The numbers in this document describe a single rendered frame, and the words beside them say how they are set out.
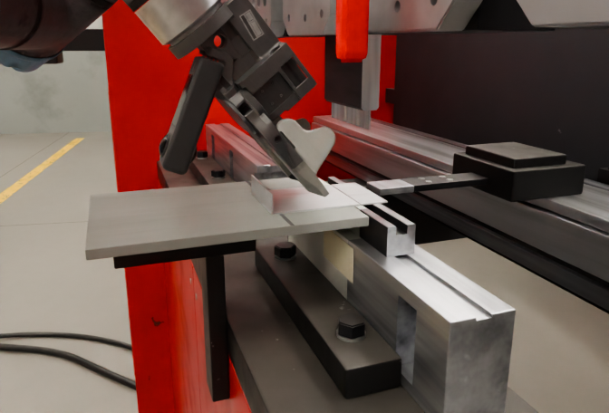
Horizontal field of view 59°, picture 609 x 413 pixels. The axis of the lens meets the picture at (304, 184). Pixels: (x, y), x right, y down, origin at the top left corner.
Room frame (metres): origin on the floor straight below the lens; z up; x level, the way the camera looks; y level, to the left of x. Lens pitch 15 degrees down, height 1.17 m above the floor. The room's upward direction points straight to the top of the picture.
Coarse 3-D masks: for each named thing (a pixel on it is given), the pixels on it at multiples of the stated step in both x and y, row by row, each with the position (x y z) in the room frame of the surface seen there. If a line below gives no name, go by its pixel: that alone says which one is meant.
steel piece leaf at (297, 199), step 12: (252, 180) 0.59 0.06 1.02; (252, 192) 0.59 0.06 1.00; (264, 192) 0.54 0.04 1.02; (276, 192) 0.59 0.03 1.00; (288, 192) 0.59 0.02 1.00; (300, 192) 0.59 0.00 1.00; (336, 192) 0.59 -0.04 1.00; (264, 204) 0.54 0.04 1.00; (276, 204) 0.55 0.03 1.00; (288, 204) 0.55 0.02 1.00; (300, 204) 0.55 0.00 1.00; (312, 204) 0.55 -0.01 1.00; (324, 204) 0.55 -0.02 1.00; (336, 204) 0.55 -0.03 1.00; (348, 204) 0.55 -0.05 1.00
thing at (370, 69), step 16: (368, 48) 0.55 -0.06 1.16; (336, 64) 0.61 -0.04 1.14; (352, 64) 0.57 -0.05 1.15; (368, 64) 0.55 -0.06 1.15; (336, 80) 0.61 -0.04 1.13; (352, 80) 0.57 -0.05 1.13; (368, 80) 0.55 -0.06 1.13; (336, 96) 0.61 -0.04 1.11; (352, 96) 0.57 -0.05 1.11; (368, 96) 0.55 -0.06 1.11; (336, 112) 0.63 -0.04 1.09; (352, 112) 0.59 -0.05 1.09; (368, 112) 0.55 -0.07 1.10; (368, 128) 0.55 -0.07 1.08
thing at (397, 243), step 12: (336, 180) 0.65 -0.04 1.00; (372, 216) 0.51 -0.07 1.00; (384, 216) 0.53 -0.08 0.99; (396, 216) 0.51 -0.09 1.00; (360, 228) 0.53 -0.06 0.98; (372, 228) 0.51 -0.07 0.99; (384, 228) 0.48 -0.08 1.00; (396, 228) 0.50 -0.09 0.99; (408, 228) 0.49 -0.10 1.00; (372, 240) 0.50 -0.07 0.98; (384, 240) 0.48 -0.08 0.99; (396, 240) 0.48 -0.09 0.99; (408, 240) 0.49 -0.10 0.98; (384, 252) 0.48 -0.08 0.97; (396, 252) 0.48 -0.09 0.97; (408, 252) 0.49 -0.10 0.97
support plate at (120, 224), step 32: (128, 192) 0.60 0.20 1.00; (160, 192) 0.60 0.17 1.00; (192, 192) 0.60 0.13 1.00; (224, 192) 0.60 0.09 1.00; (96, 224) 0.49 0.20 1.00; (128, 224) 0.49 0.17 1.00; (160, 224) 0.49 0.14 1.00; (192, 224) 0.49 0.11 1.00; (224, 224) 0.49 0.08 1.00; (256, 224) 0.49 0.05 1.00; (288, 224) 0.49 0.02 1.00; (320, 224) 0.49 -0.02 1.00; (352, 224) 0.50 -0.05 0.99; (96, 256) 0.42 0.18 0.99
